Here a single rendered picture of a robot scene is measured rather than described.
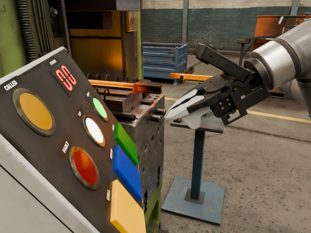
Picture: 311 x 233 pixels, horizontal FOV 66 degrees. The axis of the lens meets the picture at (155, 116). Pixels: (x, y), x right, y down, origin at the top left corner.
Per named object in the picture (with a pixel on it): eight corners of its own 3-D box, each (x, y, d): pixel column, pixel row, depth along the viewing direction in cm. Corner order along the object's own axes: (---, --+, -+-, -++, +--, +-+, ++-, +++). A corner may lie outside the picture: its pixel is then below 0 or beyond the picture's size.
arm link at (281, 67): (287, 43, 43) (259, 38, 52) (262, 58, 43) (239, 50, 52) (300, 85, 46) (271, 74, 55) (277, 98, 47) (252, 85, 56)
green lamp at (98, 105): (112, 115, 49) (111, 95, 48) (101, 124, 45) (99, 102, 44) (99, 113, 50) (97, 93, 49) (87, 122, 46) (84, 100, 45)
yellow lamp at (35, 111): (65, 123, 28) (59, 87, 26) (35, 142, 24) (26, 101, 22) (43, 120, 29) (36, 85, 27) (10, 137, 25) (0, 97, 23)
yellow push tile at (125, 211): (144, 210, 38) (117, 177, 34) (149, 254, 31) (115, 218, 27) (134, 215, 38) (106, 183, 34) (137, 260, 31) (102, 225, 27)
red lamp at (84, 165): (107, 173, 31) (104, 144, 30) (88, 197, 27) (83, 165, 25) (86, 169, 32) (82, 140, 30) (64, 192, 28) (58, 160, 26)
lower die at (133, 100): (142, 101, 104) (142, 82, 101) (122, 118, 86) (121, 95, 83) (60, 92, 116) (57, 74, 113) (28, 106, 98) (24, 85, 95)
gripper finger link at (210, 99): (191, 117, 46) (232, 94, 45) (188, 110, 45) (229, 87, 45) (185, 108, 50) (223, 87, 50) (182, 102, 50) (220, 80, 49)
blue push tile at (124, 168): (140, 172, 46) (117, 143, 44) (143, 199, 39) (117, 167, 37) (132, 176, 47) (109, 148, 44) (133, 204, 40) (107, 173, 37)
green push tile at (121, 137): (136, 146, 55) (118, 121, 53) (139, 164, 49) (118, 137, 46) (130, 150, 56) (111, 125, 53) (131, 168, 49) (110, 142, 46)
